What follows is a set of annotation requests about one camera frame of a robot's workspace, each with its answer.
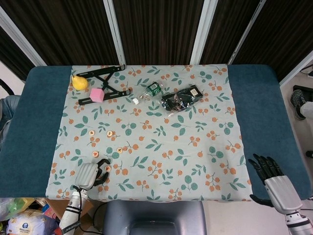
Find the pink cube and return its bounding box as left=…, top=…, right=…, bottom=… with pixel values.
left=89, top=88, right=104, bottom=103

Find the dark wood-grain partition panel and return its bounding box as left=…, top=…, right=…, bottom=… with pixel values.
left=195, top=0, right=267, bottom=66
left=0, top=0, right=125, bottom=67
left=0, top=4, right=47, bottom=81
left=232, top=0, right=313, bottom=85
left=107, top=0, right=216, bottom=66

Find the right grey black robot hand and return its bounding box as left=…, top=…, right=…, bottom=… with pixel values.
left=248, top=153, right=303, bottom=215

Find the brown cardboard box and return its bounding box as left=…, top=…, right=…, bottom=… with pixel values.
left=45, top=198, right=94, bottom=222

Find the yellow pear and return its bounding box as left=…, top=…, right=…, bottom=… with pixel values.
left=71, top=74, right=89, bottom=91

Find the teal table cover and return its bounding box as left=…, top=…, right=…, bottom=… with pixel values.
left=0, top=64, right=313, bottom=199

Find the pink and blue small box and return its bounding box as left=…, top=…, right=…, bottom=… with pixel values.
left=42, top=203, right=59, bottom=221

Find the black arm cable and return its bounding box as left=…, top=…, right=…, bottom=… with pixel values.
left=72, top=185, right=83, bottom=213

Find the black plastic bag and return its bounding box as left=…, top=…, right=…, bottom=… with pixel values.
left=161, top=84, right=204, bottom=114

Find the black folding laptop stand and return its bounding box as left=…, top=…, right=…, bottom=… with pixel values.
left=76, top=64, right=133, bottom=106

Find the grey sneaker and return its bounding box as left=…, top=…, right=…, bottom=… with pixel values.
left=290, top=89, right=307, bottom=120

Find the blue jeans leg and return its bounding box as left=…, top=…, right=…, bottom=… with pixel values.
left=0, top=94, right=22, bottom=147

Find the grey robot torso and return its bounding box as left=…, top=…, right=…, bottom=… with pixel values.
left=102, top=200, right=206, bottom=235

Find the black floor cable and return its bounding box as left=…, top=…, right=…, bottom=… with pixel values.
left=79, top=202, right=108, bottom=235

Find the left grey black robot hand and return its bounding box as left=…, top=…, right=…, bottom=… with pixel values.
left=74, top=158, right=110, bottom=190

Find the floral printed tablecloth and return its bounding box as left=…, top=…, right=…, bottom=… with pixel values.
left=45, top=64, right=252, bottom=203

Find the clear bag with green items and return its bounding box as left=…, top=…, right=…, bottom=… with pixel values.
left=0, top=197, right=35, bottom=221

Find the white trouser leg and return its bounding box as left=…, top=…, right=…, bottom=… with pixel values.
left=300, top=99, right=313, bottom=118

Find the clear bottle with green label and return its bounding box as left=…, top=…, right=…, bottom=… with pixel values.
left=132, top=80, right=165, bottom=105

